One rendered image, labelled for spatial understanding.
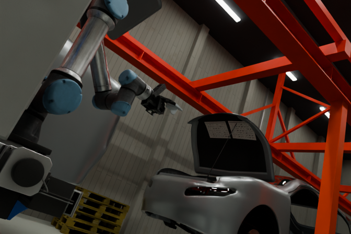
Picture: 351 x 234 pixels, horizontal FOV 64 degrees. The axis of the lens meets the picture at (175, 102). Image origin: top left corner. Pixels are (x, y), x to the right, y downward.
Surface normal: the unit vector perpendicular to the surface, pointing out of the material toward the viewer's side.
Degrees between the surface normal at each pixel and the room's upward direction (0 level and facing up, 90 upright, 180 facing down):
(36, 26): 90
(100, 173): 90
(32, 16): 89
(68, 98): 98
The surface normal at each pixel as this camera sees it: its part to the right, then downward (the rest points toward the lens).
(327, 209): -0.72, -0.49
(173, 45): 0.62, -0.11
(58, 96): 0.72, 0.12
